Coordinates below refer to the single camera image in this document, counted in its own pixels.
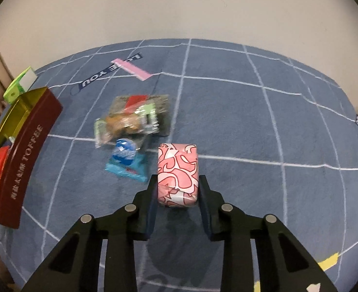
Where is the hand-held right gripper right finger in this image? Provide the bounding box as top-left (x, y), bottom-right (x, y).
top-left (198, 174), bottom-right (339, 292)

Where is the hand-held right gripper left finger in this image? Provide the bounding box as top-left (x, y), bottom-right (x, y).
top-left (21, 174), bottom-right (159, 292)

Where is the pink patterned snack packet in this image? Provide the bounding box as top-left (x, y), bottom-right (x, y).
top-left (157, 143), bottom-right (200, 209)

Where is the gold tin box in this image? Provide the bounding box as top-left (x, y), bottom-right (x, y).
top-left (0, 87), bottom-right (63, 229)

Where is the blue snack packet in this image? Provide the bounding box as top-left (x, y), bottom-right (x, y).
top-left (105, 138), bottom-right (151, 183)

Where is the clear green-edged snack packet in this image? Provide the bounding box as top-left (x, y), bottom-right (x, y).
top-left (94, 103), bottom-right (160, 149)

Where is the dark seaweed snack packet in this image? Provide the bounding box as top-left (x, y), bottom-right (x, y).
top-left (110, 94), bottom-right (171, 137)

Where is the blue checked tablecloth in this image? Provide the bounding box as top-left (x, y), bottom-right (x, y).
top-left (0, 38), bottom-right (358, 292)

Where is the green tissue pack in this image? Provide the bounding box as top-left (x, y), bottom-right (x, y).
top-left (3, 66), bottom-right (38, 104)

